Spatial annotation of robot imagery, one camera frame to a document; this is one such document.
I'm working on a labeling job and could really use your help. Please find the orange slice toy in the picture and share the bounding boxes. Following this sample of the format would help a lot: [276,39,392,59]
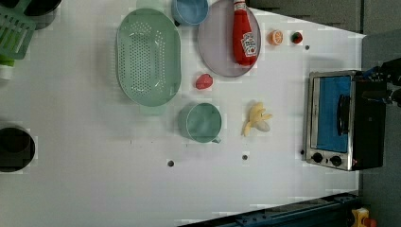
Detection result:
[268,30,283,45]

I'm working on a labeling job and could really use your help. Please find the red ketchup bottle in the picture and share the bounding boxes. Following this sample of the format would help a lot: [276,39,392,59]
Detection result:
[233,0,257,66]

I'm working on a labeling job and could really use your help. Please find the red plush strawberry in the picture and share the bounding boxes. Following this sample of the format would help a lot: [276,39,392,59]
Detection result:
[196,74,214,90]

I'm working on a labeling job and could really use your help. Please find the green slotted spatula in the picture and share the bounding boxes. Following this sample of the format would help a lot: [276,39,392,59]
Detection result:
[0,0,36,60]

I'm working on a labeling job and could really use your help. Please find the green perforated colander basket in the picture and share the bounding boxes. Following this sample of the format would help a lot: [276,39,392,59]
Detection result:
[115,0,182,115]

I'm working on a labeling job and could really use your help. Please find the blue metal table frame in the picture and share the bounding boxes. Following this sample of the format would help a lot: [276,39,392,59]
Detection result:
[180,193,361,227]

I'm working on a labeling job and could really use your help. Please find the small red strawberry toy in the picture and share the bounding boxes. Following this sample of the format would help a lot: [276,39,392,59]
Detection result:
[290,32,304,44]

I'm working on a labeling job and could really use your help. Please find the black cylinder container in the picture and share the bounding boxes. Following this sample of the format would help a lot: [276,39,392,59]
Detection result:
[0,128,36,172]

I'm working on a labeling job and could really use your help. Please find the blue cup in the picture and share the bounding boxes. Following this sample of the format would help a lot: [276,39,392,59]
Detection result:
[171,0,209,26]

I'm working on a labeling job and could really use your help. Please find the grey round plate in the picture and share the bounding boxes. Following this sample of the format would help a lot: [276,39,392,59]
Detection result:
[198,0,261,77]

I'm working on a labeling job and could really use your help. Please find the silver black toaster oven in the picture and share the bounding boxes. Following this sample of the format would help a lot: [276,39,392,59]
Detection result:
[305,70,387,171]

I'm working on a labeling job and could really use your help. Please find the black utensil holder cup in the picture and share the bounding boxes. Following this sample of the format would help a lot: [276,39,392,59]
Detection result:
[25,0,62,30]

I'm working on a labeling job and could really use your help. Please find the yellow plush peeled banana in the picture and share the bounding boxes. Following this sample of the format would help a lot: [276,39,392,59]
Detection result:
[242,102,272,136]

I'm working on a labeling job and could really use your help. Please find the green mug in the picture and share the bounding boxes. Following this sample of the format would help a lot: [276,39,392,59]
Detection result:
[178,103,222,144]

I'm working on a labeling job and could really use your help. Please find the yellow red clamp tool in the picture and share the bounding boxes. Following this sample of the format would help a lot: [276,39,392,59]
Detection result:
[352,208,377,227]

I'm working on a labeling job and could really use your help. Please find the green white bottle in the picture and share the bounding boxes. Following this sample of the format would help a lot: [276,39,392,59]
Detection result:
[0,56,15,80]

